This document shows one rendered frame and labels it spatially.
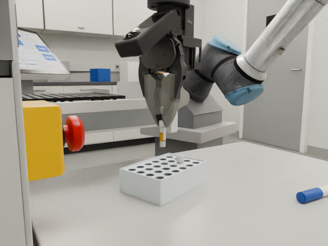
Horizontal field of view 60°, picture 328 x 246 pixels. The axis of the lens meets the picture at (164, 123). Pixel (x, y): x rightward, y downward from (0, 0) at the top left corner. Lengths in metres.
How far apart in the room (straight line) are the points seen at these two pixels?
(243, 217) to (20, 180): 0.29
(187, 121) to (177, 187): 0.61
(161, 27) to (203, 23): 5.11
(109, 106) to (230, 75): 0.50
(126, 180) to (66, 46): 4.00
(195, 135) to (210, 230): 0.63
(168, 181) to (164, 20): 0.24
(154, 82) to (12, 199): 0.34
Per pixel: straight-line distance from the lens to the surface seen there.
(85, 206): 0.43
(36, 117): 0.29
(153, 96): 0.49
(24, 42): 1.61
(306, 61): 3.99
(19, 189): 0.19
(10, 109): 0.18
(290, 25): 0.88
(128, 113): 0.58
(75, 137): 0.31
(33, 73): 1.44
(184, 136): 0.99
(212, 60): 1.01
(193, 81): 1.05
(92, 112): 0.55
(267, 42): 0.90
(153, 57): 0.48
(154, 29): 0.43
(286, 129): 4.18
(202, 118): 1.06
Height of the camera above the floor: 0.94
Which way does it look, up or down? 9 degrees down
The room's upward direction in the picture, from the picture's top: straight up
